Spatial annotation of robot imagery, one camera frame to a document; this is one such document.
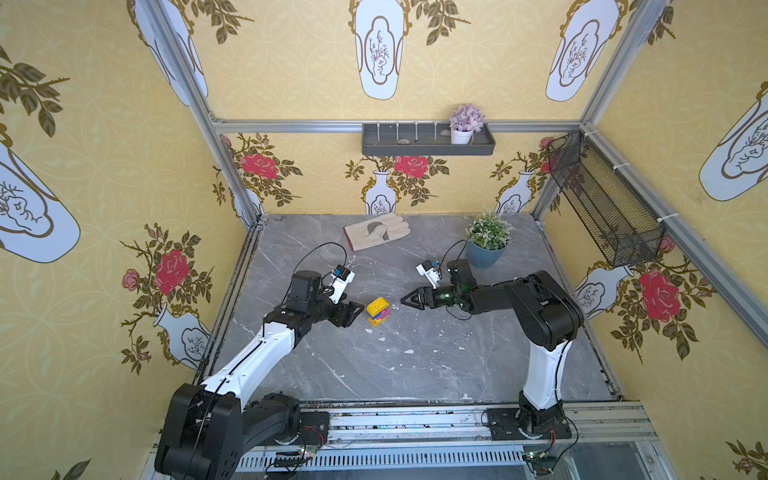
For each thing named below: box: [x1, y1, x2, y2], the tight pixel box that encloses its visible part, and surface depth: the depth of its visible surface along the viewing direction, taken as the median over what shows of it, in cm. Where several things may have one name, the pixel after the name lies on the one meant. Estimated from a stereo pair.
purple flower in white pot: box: [449, 103, 486, 145], surface depth 85 cm
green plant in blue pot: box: [465, 210, 513, 268], surface depth 100 cm
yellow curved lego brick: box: [366, 297, 390, 318], surface depth 87 cm
